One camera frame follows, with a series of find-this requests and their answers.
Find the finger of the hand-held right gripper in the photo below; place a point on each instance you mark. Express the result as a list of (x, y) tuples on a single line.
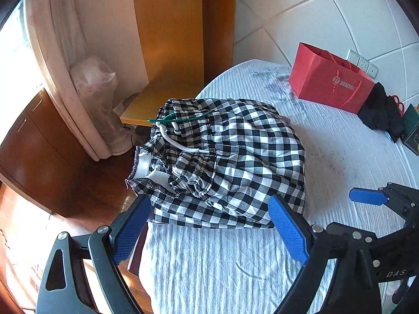
[(366, 196)]

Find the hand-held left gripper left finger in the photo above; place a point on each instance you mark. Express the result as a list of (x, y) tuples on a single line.
[(131, 229)]

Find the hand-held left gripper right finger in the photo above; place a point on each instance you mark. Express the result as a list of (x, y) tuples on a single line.
[(288, 232)]

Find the black white checkered pants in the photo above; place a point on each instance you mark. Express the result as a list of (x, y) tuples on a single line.
[(245, 157)]

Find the bed with striped sheet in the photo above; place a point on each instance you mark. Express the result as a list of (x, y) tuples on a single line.
[(327, 157)]

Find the dark green gift box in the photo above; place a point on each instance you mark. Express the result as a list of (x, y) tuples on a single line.
[(412, 130)]

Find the black clothing pile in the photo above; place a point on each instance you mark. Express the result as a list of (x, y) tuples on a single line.
[(376, 108)]

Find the wooden cabinet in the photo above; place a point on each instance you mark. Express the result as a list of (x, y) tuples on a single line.
[(39, 144)]

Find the wooden nightstand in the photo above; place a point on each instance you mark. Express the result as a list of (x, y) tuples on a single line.
[(157, 104)]

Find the red paper shopping bag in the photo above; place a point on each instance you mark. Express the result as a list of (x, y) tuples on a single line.
[(314, 78)]

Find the clear plastic wrapped object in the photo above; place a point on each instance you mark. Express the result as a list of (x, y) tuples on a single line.
[(95, 81)]

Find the white padded headboard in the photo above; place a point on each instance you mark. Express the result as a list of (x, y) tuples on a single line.
[(294, 6)]

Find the wooden headboard panel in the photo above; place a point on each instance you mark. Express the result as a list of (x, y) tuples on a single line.
[(170, 23)]

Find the sheer curtain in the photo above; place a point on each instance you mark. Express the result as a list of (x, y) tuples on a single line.
[(59, 23)]

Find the white wall outlet panel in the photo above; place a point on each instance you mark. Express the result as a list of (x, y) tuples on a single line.
[(372, 68)]

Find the white wall socket panel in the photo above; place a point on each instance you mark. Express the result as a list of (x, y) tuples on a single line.
[(363, 63)]

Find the white wall switch panel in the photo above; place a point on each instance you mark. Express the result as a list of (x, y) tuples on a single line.
[(353, 57)]

